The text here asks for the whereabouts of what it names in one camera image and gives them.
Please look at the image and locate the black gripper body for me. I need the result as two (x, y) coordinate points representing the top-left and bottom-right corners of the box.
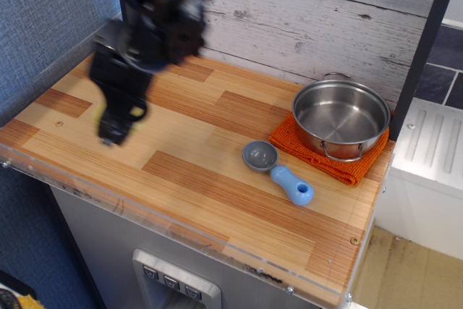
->
(88, 21), (155, 132)

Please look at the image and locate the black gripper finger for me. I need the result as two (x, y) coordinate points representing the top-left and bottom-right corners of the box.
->
(98, 120), (131, 145)

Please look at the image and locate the yellow potato-shaped egg toy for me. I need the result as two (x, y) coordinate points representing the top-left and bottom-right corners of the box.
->
(93, 106), (147, 137)

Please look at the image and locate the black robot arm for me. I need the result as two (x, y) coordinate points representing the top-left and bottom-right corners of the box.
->
(90, 0), (205, 145)

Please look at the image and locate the clear acrylic edge guard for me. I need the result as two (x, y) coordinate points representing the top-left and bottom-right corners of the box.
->
(0, 144), (354, 305)

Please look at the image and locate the silver dispenser button panel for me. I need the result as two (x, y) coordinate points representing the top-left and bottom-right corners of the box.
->
(132, 249), (223, 309)

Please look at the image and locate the orange knitted cloth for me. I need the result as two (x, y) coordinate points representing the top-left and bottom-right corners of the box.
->
(269, 113), (389, 186)

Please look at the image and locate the yellow black object bottom left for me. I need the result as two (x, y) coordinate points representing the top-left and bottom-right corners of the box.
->
(1, 289), (45, 309)

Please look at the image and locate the stainless steel pot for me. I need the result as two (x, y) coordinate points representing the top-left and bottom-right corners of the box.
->
(292, 72), (391, 162)

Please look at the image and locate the white ribbed side counter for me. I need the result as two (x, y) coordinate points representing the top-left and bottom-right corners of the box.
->
(375, 98), (462, 259)

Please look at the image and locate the grey scoop with blue handle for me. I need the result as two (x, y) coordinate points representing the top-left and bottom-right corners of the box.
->
(242, 140), (314, 206)

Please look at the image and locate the dark grey right post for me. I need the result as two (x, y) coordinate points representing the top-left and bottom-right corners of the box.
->
(389, 0), (450, 141)

